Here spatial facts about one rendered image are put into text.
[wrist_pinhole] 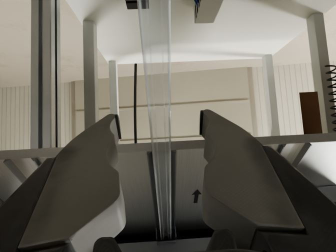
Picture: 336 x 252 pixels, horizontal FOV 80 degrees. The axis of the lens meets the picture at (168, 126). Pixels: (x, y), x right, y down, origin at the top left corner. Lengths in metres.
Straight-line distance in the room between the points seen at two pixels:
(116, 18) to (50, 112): 0.33
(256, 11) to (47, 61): 0.54
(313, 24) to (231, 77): 2.20
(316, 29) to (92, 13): 0.62
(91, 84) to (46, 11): 0.18
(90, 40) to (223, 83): 2.39
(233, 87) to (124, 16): 2.38
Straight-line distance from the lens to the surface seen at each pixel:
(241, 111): 2.84
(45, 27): 0.51
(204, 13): 0.55
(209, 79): 2.86
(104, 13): 0.63
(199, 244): 0.29
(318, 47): 0.74
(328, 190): 0.28
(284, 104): 3.10
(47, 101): 0.46
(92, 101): 0.57
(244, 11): 0.67
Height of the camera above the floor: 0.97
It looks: 5 degrees down
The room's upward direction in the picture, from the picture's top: 177 degrees clockwise
